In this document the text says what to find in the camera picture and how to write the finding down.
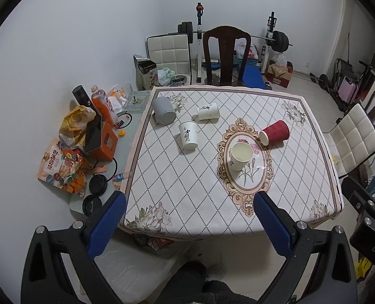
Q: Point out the orange snack packet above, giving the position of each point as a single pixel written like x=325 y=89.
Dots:
x=52 y=164

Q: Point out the yellow object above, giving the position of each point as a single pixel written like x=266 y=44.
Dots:
x=363 y=267

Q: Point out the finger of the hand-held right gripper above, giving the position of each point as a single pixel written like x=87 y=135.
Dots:
x=358 y=193

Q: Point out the red corrugated paper cup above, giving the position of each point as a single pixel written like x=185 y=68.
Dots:
x=274 y=132

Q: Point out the green and white plastic bag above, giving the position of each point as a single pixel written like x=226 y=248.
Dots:
x=165 y=75

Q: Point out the yellow bottle cap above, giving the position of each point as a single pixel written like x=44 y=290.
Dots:
x=121 y=133

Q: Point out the colourful snack packet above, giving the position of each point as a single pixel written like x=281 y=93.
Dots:
x=73 y=175

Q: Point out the red packet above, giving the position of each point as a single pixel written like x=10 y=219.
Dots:
x=157 y=242

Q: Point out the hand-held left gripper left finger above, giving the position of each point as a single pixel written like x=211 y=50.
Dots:
x=106 y=224

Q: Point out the floral patterned tablecloth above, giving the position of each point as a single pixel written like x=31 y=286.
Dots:
x=190 y=190

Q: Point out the glass ashtray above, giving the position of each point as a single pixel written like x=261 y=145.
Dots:
x=136 y=101

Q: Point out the black folding cart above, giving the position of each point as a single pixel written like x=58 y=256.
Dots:
x=344 y=69

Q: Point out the orange drink bottle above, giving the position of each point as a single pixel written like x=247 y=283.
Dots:
x=102 y=104

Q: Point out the person's dark trouser leg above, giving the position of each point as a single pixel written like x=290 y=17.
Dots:
x=206 y=286

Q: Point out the metal bowl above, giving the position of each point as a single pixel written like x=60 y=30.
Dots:
x=179 y=79

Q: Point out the white seat cushion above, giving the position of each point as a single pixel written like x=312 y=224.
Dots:
x=133 y=269

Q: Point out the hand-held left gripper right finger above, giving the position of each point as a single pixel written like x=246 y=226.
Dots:
x=271 y=221

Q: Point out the black round lid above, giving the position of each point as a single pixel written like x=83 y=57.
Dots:
x=98 y=184
x=91 y=204

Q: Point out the barbell with black plates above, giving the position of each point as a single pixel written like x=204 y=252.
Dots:
x=281 y=41

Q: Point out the dark tea box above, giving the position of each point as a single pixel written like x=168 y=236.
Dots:
x=146 y=72

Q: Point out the grey mug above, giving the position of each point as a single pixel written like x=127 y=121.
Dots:
x=163 y=110

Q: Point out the white barbell rack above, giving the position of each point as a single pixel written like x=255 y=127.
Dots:
x=200 y=38

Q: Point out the white printed paper cup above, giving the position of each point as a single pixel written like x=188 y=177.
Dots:
x=208 y=111
x=188 y=136

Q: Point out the black thermos bottle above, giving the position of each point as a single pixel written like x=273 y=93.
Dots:
x=81 y=95

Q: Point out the blue bench pad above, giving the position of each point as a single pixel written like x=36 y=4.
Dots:
x=254 y=77

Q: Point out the orange box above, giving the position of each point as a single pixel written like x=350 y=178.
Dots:
x=102 y=141

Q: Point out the black dumbbell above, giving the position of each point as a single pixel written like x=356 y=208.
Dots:
x=322 y=78

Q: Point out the red and white plastic bag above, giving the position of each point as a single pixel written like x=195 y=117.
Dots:
x=246 y=49

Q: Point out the grey glass side table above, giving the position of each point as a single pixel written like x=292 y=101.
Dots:
x=125 y=152

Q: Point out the crumpled white plastic bag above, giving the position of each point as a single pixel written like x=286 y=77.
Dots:
x=115 y=98

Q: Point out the red cardboard box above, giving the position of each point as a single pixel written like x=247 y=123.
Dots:
x=281 y=73

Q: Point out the yellow plastic bag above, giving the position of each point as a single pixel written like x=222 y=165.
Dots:
x=75 y=122

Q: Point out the white padded chair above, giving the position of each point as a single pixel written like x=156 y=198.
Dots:
x=168 y=53
x=353 y=139

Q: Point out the pink suitcase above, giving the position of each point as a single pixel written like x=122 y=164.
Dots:
x=349 y=88

